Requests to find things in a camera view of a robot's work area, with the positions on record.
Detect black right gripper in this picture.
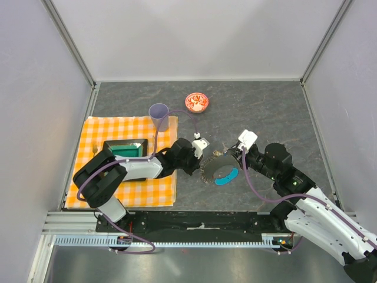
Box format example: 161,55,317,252
227,144,278,181

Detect blue keyring handle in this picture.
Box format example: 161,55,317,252
214,168,239,186

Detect metal chain keyring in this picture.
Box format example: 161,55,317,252
200,154,239,185

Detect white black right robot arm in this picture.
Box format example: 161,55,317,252
226,143,376,282

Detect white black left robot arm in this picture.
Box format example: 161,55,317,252
73,138,209,232

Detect black teal square plate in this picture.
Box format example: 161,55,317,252
98,139,148,182

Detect lilac plastic cup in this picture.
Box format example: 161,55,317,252
148,103,169,132

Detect red patterned ceramic bowl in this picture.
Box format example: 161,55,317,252
185,93,209,113

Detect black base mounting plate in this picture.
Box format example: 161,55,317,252
95,210,289,236

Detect silver fork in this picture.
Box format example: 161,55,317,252
92,141,98,156

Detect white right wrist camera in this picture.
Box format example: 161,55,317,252
236,129,258,152

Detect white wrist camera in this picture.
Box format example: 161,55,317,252
236,129,258,152
191,132,210,159

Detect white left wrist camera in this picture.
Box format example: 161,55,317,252
191,132,210,159

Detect black handled knife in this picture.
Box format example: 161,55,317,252
152,136,157,155

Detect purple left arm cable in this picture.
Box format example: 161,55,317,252
77,110,201,254

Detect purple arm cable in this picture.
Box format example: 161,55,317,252
77,110,201,254
241,147,377,251

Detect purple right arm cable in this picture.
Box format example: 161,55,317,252
241,147,377,251

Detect grey cable duct rail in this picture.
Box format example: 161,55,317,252
54,234,283,248

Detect aluminium corner frame post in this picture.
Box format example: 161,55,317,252
299,0,354,86

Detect left aluminium frame post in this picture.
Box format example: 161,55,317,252
41,0,98,89

